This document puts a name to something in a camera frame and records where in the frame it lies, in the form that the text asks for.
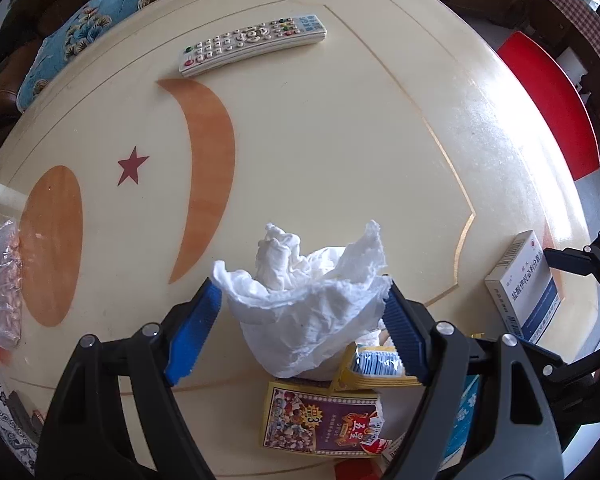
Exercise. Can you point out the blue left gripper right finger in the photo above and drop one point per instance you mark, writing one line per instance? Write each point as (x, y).
(407, 323)

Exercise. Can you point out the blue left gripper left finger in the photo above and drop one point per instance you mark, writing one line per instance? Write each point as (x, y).
(186, 328)

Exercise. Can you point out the yellow candy wrapper pack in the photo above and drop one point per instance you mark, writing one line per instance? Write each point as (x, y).
(370, 368)

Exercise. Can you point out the white tissue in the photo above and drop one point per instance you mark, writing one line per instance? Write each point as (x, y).
(298, 313)

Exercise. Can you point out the purple gold card box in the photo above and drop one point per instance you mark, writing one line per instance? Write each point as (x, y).
(315, 421)

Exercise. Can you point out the small red cube box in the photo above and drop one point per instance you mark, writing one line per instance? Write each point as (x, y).
(357, 469)

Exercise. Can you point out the red plastic stool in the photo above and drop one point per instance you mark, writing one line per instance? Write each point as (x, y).
(557, 100)

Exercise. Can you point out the plastic bag of peanuts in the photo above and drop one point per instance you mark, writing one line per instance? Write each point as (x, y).
(11, 300)

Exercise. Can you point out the patterned blue daybed cover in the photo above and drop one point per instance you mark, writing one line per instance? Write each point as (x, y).
(20, 445)

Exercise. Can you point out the checkered cloth side table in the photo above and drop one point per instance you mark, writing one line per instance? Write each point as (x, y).
(585, 25)

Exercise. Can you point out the white remote control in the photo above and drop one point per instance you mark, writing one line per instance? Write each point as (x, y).
(250, 41)

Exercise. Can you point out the brown leather sofa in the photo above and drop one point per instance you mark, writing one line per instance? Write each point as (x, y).
(27, 23)

